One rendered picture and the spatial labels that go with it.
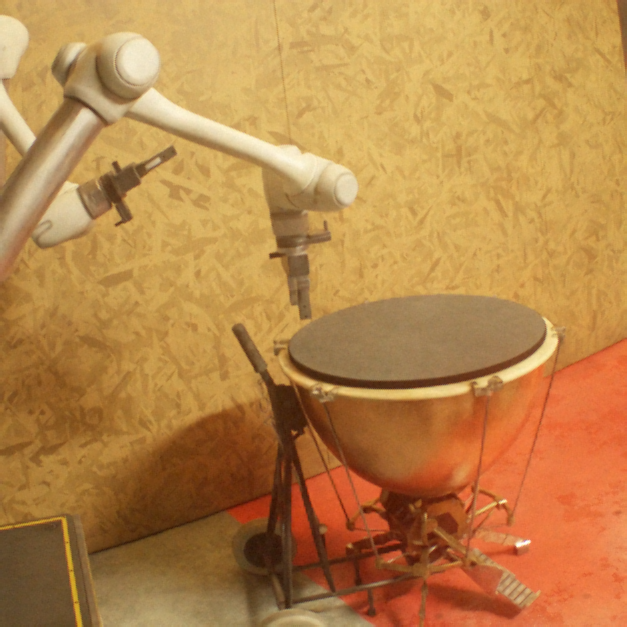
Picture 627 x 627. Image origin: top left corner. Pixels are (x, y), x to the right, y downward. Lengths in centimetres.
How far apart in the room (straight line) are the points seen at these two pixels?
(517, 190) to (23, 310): 209
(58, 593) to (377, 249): 175
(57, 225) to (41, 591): 94
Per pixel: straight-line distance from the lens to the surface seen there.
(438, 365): 187
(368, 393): 182
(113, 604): 260
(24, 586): 219
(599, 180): 400
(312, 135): 288
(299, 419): 209
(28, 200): 147
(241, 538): 252
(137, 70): 148
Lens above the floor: 147
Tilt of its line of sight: 16 degrees down
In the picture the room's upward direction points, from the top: 7 degrees counter-clockwise
